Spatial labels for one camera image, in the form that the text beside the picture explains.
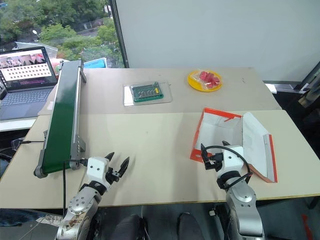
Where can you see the green conveyor belt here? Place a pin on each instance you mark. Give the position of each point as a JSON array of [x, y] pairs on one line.
[[62, 117]]

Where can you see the green circuit board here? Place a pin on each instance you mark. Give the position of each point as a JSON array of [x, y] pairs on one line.
[[147, 93]]

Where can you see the clear plastic tray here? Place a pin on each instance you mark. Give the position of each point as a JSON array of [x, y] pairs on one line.
[[128, 98]]

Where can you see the printed paper sheets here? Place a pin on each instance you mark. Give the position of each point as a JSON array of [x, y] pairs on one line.
[[30, 222]]

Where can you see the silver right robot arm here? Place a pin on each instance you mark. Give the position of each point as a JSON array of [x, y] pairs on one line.
[[243, 207]]

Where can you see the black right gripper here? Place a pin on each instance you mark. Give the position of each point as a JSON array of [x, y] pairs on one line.
[[214, 160]]

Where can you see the yellow round plate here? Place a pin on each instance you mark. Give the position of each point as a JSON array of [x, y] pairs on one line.
[[193, 83]]

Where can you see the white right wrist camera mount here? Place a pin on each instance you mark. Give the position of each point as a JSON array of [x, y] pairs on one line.
[[233, 158]]

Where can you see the blue sign board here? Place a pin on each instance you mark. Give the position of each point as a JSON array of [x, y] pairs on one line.
[[96, 63]]

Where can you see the grey open laptop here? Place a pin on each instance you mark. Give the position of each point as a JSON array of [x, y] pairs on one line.
[[25, 82]]

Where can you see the dark chair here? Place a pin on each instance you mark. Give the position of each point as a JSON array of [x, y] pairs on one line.
[[310, 85]]

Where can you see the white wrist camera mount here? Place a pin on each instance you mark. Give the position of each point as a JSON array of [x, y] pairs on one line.
[[97, 170], [233, 158]]

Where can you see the dark rounded shape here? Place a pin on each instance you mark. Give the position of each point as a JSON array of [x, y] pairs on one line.
[[188, 227], [128, 227]]

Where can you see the bag of red candies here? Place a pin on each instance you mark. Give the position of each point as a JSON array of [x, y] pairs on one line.
[[208, 78]]

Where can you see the black window frame post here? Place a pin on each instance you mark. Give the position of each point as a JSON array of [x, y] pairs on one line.
[[119, 32]]

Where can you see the orange and white cardboard box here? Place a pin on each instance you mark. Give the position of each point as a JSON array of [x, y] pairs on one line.
[[255, 140]]

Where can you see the red and white object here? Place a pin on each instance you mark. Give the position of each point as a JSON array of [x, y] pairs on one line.
[[57, 65]]

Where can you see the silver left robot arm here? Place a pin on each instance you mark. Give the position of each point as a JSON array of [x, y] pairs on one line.
[[80, 207]]

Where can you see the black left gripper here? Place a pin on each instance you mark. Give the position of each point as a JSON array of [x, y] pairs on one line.
[[113, 175]]

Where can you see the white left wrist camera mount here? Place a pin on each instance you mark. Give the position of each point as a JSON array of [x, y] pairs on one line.
[[97, 170]]

